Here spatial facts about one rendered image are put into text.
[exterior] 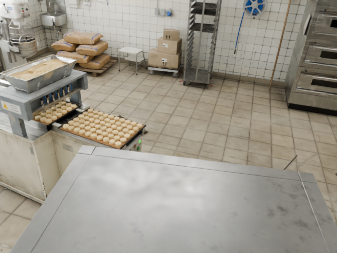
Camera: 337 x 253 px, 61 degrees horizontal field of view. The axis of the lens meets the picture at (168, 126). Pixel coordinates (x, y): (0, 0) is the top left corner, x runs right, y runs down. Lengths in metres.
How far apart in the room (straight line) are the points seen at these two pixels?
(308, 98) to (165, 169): 4.71
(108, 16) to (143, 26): 0.79
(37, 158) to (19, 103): 0.51
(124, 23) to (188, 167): 5.91
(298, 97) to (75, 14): 4.80
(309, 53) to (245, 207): 4.47
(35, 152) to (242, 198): 2.21
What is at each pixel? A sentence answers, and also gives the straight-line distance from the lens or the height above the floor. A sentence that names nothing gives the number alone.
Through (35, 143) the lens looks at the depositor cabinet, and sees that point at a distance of 2.56.
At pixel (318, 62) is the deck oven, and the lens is 5.00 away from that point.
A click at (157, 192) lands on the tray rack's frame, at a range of 0.52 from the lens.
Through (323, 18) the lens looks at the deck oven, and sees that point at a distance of 4.82.
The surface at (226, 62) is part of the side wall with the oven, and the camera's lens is 6.02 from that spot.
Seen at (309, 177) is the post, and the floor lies 1.82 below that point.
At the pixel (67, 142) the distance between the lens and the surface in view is 2.57.
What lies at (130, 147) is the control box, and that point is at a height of 0.84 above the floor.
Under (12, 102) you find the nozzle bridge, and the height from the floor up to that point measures 1.15.
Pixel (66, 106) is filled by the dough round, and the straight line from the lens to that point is 2.83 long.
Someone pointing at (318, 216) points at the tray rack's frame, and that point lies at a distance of 0.56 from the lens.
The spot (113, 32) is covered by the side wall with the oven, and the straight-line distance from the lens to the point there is 6.56.
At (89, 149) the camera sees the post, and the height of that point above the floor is 1.82.
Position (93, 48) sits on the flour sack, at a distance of 5.81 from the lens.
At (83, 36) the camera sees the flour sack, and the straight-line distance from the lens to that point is 6.04.
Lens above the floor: 2.19
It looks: 31 degrees down
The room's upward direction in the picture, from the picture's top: 3 degrees clockwise
